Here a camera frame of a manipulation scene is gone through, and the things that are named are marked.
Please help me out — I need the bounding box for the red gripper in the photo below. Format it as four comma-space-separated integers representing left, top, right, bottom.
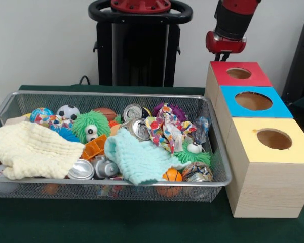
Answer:
205, 30, 247, 62

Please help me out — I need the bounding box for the purple spiky ball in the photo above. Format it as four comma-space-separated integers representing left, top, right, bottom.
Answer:
153, 103, 188, 124

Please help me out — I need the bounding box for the colourful dotted cloth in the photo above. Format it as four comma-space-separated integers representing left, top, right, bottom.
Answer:
144, 103, 197, 156

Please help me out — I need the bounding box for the clear mesh bin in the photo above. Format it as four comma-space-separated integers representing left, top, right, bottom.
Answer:
0, 90, 233, 203

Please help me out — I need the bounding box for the wooden box with three holes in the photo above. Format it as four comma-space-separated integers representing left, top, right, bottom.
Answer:
204, 61, 304, 218

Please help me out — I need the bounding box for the black upright stand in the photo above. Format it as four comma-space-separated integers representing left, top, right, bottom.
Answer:
281, 16, 304, 102

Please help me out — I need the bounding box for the green spiky googly-eyed ball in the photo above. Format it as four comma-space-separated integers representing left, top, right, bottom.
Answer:
71, 110, 111, 145
173, 141, 212, 168

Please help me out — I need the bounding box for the silver drink can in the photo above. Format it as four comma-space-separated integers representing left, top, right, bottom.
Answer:
121, 117, 151, 142

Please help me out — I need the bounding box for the small brown football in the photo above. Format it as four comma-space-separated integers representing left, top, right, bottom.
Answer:
93, 108, 117, 122

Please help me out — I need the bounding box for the mint knitted cloth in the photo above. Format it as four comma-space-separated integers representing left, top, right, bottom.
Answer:
104, 128, 191, 187

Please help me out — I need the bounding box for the small soccer ball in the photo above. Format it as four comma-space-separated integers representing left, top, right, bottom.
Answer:
56, 104, 81, 120

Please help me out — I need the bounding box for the blue spiky ball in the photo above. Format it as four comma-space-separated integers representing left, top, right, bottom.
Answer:
50, 126, 81, 143

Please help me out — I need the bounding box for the cream knitted cloth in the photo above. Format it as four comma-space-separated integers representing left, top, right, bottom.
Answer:
0, 120, 86, 181

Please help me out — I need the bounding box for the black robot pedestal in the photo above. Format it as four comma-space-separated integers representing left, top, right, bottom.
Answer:
88, 0, 194, 87

